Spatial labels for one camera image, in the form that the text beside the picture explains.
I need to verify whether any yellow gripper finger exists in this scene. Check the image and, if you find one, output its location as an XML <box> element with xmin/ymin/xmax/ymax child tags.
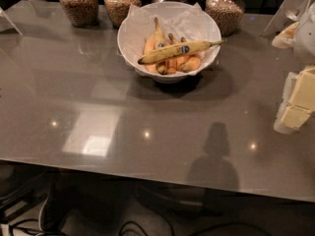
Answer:
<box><xmin>274</xmin><ymin>65</ymin><xmax>315</xmax><ymax>134</ymax></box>
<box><xmin>272</xmin><ymin>22</ymin><xmax>298</xmax><ymax>48</ymax></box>

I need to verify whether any long yellow banana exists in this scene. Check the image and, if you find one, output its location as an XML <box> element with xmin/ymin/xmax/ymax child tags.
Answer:
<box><xmin>138</xmin><ymin>39</ymin><xmax>225</xmax><ymax>65</ymax></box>

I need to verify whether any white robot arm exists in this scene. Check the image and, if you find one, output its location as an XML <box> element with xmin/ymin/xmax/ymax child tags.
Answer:
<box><xmin>272</xmin><ymin>0</ymin><xmax>315</xmax><ymax>134</ymax></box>

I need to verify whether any orange banana bunch in bowl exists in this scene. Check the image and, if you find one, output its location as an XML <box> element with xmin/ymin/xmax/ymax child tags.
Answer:
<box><xmin>163</xmin><ymin>55</ymin><xmax>201</xmax><ymax>75</ymax></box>

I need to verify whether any white bowl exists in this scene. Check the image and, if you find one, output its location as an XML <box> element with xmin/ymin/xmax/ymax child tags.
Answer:
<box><xmin>116</xmin><ymin>1</ymin><xmax>222</xmax><ymax>85</ymax></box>

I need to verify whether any yellow banana at left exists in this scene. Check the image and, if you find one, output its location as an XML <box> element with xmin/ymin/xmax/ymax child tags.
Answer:
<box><xmin>144</xmin><ymin>18</ymin><xmax>167</xmax><ymax>75</ymax></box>

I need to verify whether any glass jar of grains rightmost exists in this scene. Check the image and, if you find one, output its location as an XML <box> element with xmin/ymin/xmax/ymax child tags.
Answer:
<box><xmin>205</xmin><ymin>0</ymin><xmax>245</xmax><ymax>36</ymax></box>

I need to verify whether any glass jar of grains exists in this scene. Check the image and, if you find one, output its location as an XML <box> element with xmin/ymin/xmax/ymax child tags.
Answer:
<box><xmin>59</xmin><ymin>0</ymin><xmax>98</xmax><ymax>28</ymax></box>
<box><xmin>104</xmin><ymin>0</ymin><xmax>142</xmax><ymax>28</ymax></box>
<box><xmin>205</xmin><ymin>0</ymin><xmax>245</xmax><ymax>36</ymax></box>

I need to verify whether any glass jar of grains leftmost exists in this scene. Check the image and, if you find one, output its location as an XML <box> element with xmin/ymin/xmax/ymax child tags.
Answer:
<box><xmin>59</xmin><ymin>0</ymin><xmax>98</xmax><ymax>28</ymax></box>

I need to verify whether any white sheet at left edge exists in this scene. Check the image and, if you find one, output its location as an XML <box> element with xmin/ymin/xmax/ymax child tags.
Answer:
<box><xmin>0</xmin><ymin>7</ymin><xmax>23</xmax><ymax>35</ymax></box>

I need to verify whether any black cable on floor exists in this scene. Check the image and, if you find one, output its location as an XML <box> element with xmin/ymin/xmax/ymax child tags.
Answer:
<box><xmin>117</xmin><ymin>220</ymin><xmax>151</xmax><ymax>236</ymax></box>

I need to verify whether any white cable under table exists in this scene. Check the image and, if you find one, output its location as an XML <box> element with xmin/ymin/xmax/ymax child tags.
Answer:
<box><xmin>36</xmin><ymin>197</ymin><xmax>52</xmax><ymax>236</ymax></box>

